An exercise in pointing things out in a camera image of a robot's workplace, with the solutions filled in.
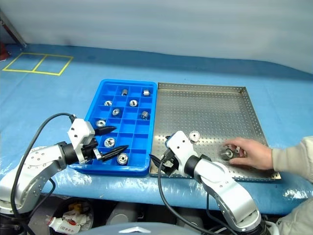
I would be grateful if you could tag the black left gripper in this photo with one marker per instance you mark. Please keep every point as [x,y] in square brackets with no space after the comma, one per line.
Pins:
[89,151]

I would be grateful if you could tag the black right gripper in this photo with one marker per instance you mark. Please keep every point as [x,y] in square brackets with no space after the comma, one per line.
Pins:
[171,162]

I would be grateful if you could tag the large dark steel roller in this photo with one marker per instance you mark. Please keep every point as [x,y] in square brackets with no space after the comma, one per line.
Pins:
[228,153]

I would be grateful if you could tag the person forearm beige sleeve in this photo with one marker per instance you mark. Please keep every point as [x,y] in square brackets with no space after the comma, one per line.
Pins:
[293,159]

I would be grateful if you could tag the blue plastic compartment tray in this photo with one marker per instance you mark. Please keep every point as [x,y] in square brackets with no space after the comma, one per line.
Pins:
[135,139]

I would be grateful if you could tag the perforated steel tray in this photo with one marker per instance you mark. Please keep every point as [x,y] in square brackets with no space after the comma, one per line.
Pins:
[207,110]

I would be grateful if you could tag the person bare hand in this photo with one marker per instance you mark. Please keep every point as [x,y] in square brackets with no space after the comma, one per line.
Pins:
[256,155]

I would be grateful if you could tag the flat-lying steel roller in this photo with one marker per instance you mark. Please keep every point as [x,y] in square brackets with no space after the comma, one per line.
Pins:
[194,135]

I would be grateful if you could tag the grey rounded cylinder shape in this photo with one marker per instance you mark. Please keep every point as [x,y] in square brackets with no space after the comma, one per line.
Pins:
[189,220]
[119,215]

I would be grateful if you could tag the grey robot torso with logo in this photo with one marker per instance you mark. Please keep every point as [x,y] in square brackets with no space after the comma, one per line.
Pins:
[134,230]

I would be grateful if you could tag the black waste bin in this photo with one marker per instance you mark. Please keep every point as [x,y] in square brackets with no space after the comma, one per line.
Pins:
[88,210]

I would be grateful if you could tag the crumpled white red packaging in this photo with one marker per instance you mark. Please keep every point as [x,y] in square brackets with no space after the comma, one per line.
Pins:
[64,221]

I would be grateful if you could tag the red plastic object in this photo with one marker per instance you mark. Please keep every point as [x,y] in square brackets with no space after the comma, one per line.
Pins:
[3,52]

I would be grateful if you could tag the person beige clothing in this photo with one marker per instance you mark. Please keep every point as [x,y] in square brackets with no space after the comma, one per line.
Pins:
[298,218]

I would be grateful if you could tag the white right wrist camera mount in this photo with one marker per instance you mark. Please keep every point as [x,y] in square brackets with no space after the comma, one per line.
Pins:
[181,144]

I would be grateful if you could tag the grey metal frame bar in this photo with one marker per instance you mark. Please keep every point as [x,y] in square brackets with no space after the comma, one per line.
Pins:
[14,31]

